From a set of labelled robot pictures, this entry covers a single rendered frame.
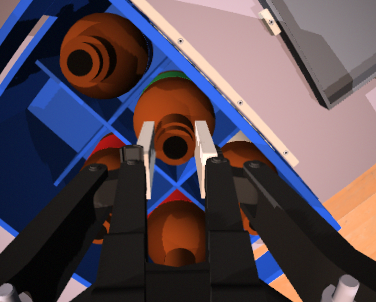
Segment dark blue crate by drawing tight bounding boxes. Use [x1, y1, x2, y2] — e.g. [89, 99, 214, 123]
[0, 0, 342, 237]

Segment dark grey rectangular tray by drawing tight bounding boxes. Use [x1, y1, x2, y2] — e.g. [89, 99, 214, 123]
[258, 0, 376, 110]

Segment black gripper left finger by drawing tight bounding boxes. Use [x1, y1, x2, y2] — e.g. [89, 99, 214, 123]
[0, 121, 156, 302]

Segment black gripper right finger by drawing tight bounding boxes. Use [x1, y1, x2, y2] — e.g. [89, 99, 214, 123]
[195, 121, 376, 302]

